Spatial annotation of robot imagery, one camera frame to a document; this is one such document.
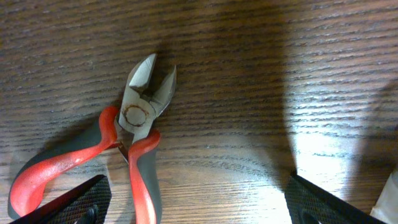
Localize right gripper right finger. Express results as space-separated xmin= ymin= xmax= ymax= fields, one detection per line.
xmin=284 ymin=172 xmax=384 ymax=224

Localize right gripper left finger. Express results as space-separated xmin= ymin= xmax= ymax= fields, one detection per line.
xmin=11 ymin=175 xmax=112 ymax=224

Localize red handled cutting pliers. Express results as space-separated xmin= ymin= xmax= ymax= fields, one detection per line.
xmin=7 ymin=54 xmax=177 ymax=223

